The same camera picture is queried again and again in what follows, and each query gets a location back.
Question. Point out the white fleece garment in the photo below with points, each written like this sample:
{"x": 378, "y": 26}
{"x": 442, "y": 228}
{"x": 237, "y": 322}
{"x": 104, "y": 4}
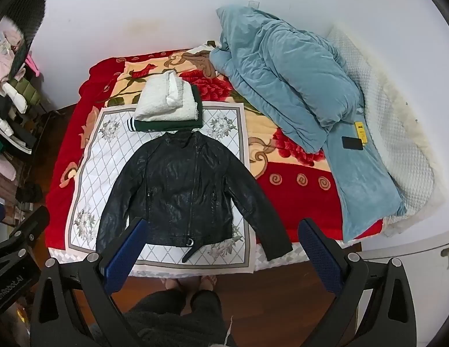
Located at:
{"x": 163, "y": 97}

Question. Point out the checkered bed sheet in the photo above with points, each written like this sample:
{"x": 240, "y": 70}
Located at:
{"x": 282, "y": 255}

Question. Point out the blue quilt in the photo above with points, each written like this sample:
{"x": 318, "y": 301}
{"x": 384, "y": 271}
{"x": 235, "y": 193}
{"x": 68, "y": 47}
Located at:
{"x": 289, "y": 79}

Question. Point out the clear wall hook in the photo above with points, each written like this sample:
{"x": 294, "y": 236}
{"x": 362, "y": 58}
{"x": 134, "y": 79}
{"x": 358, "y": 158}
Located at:
{"x": 253, "y": 3}

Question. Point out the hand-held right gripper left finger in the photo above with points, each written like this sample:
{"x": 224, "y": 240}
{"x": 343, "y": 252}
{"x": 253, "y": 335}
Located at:
{"x": 124, "y": 251}

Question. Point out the black mesh panel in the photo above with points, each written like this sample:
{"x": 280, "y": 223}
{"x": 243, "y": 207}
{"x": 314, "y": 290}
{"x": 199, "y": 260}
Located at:
{"x": 23, "y": 3}

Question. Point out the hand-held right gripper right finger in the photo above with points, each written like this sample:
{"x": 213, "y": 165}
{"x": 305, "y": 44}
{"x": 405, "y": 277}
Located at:
{"x": 318, "y": 256}

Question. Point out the yellow flat box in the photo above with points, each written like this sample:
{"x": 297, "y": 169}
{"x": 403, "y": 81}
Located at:
{"x": 361, "y": 132}

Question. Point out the white cabinet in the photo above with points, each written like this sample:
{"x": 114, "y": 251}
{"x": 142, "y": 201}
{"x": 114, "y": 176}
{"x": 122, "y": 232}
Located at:
{"x": 409, "y": 249}

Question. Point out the white floral diamond-pattern cloth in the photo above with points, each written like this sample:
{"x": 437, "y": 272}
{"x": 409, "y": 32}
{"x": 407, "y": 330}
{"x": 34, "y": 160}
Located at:
{"x": 98, "y": 173}

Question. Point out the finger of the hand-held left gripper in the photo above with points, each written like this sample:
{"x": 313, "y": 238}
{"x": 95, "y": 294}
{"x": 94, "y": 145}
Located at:
{"x": 31, "y": 224}

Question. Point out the red floral blanket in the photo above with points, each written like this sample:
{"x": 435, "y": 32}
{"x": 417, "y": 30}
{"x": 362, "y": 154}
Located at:
{"x": 293, "y": 188}

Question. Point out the white quilted mattress pad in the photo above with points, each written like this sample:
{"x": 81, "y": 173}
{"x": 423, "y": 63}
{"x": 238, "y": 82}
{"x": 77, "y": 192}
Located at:
{"x": 391, "y": 126}

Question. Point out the black phone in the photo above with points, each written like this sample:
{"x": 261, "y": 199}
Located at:
{"x": 352, "y": 142}

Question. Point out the green jacket with striped cuffs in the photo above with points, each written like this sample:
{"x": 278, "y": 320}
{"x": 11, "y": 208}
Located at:
{"x": 166, "y": 125}

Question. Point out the person's legs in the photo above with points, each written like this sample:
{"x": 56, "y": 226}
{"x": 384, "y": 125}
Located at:
{"x": 181, "y": 318}

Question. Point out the black leather jacket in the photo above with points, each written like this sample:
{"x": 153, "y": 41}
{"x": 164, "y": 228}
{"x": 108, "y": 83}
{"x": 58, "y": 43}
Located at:
{"x": 188, "y": 188}

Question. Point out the row of hanging clothes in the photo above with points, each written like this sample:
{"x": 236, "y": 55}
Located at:
{"x": 11, "y": 90}

